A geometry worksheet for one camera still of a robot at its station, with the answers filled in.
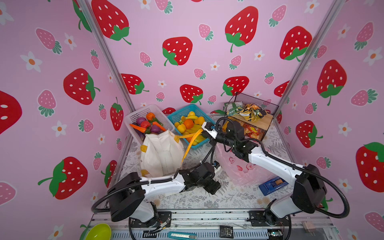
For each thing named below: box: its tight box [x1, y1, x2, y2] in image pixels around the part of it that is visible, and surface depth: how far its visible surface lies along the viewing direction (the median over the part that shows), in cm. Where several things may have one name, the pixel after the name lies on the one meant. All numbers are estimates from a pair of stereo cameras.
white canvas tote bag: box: [140, 129, 184, 177], surface depth 86 cm
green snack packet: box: [224, 101, 244, 117], surface depth 100 cm
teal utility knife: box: [167, 231, 197, 240], surface depth 71 cm
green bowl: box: [84, 223, 112, 240], surface depth 70 cm
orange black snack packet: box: [239, 103, 267, 122], surface depth 92 cm
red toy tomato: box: [140, 120, 151, 129], surface depth 109 cm
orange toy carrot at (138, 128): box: [129, 124, 147, 133], surface depth 106 cm
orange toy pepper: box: [146, 112, 155, 121], surface depth 116 cm
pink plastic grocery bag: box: [215, 142, 277, 186], surface depth 87 cm
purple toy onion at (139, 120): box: [136, 116, 147, 125], surface depth 113 cm
